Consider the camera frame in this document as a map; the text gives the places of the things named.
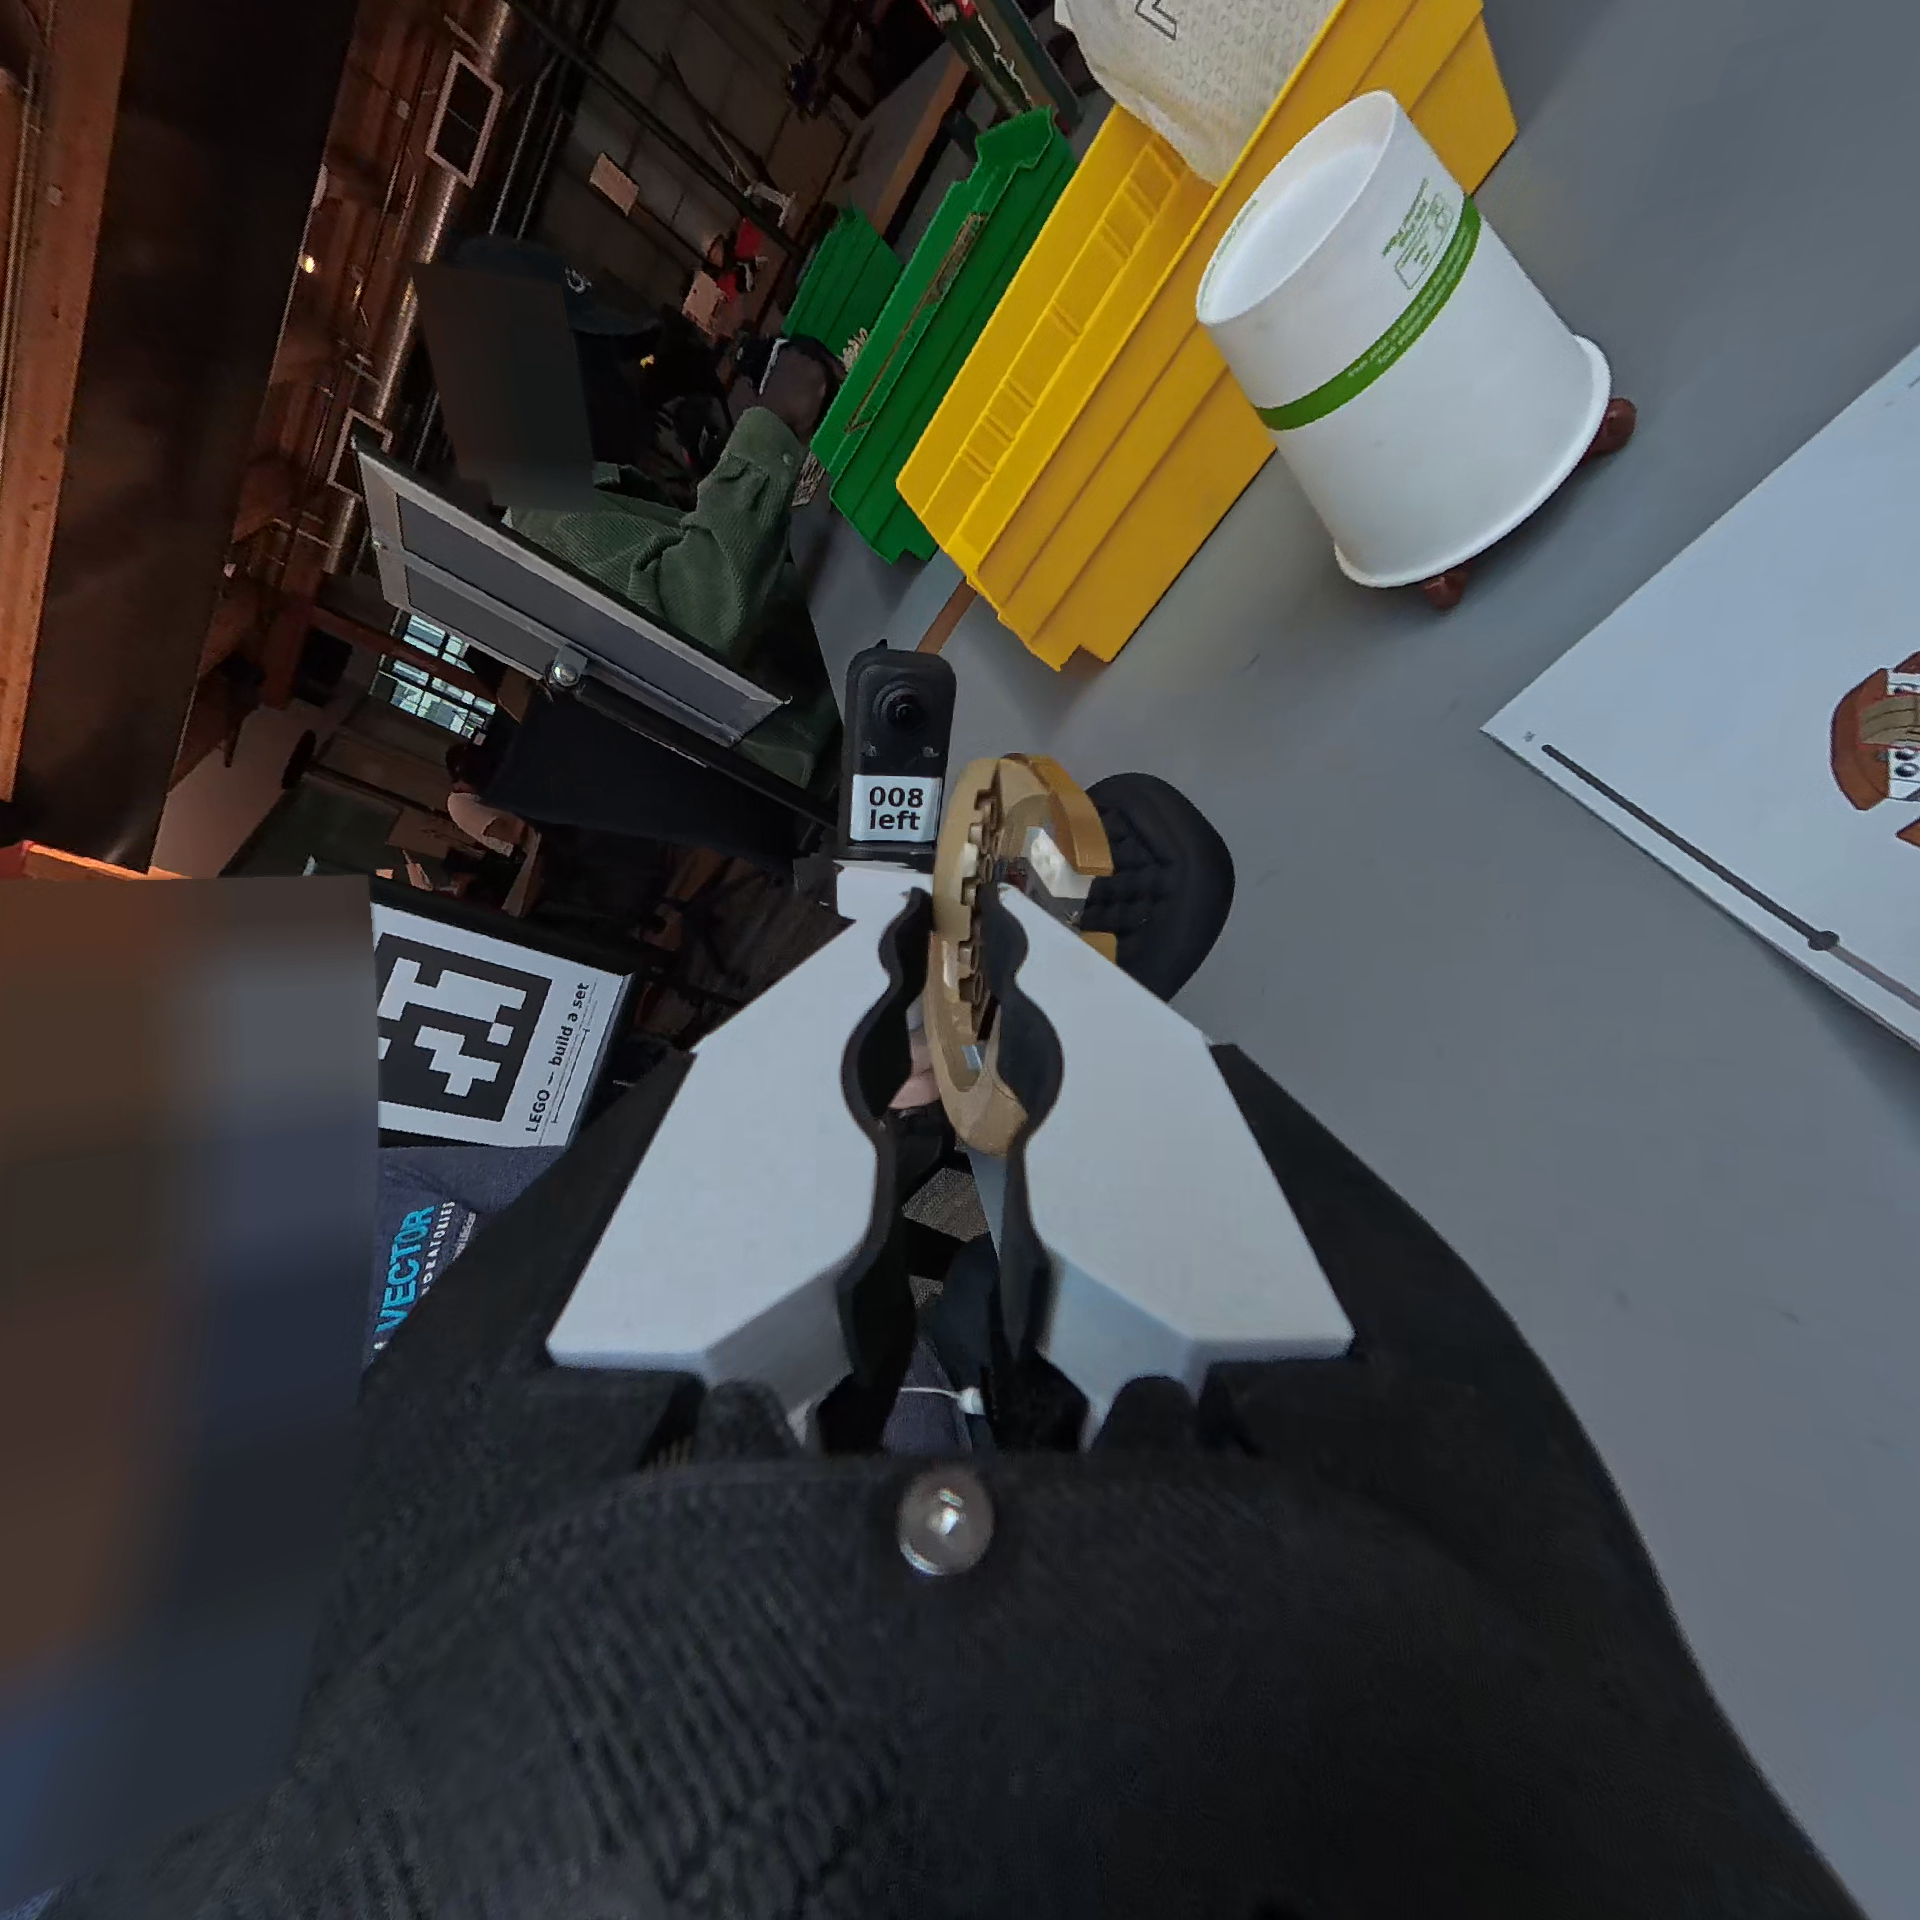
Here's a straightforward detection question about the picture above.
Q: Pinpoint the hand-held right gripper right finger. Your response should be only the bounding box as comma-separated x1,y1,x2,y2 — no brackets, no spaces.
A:
979,884,1355,1453

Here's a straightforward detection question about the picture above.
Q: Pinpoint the grey metal framed panel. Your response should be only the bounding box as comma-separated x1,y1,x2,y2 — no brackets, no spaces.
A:
354,444,793,748

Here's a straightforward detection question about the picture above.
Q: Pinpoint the red and green box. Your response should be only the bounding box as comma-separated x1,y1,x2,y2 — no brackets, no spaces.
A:
961,0,1086,129

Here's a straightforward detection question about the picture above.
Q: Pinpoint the white paper cup green stripe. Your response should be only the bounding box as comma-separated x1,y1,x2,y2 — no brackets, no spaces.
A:
1195,90,1614,590

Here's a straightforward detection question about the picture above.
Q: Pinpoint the yellow plastic bin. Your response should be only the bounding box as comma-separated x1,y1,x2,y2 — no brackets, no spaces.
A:
897,0,1521,673

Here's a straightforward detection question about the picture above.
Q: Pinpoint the white paper bag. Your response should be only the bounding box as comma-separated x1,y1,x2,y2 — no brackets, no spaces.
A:
1054,0,1391,183

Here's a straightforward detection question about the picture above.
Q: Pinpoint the lego instruction booklet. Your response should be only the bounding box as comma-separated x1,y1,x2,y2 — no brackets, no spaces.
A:
1479,347,1920,1052

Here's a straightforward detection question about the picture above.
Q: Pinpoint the gold round lego piece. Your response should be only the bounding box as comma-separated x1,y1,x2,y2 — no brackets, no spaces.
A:
922,754,1117,1157

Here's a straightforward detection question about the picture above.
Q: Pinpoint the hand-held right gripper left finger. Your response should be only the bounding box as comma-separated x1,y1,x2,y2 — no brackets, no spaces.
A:
546,884,933,1453

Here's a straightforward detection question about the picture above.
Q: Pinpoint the framed marker sign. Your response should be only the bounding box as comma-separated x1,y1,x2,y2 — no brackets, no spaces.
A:
368,900,633,1150

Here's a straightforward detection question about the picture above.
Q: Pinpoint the large green plastic bin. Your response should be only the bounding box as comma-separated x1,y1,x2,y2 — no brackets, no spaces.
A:
809,108,1080,565

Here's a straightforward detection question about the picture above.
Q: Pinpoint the small green plastic bin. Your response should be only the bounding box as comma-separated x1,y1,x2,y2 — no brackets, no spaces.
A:
785,207,904,355

